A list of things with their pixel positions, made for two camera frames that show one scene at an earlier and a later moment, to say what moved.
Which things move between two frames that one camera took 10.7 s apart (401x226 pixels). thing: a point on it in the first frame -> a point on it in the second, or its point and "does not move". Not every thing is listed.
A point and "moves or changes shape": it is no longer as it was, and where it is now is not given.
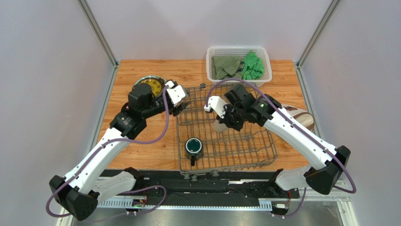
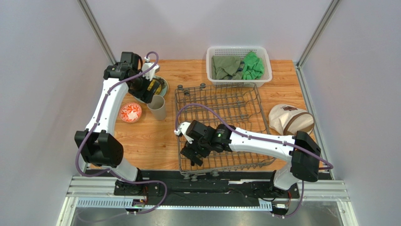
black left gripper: x=174 y=111 -> x=144 y=94
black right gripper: x=230 y=116 -> x=192 y=149
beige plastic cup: x=220 y=127 moves or changes shape
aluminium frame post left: x=95 y=29 does not move
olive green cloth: x=227 y=67 does not move
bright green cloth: x=253 y=67 does not move
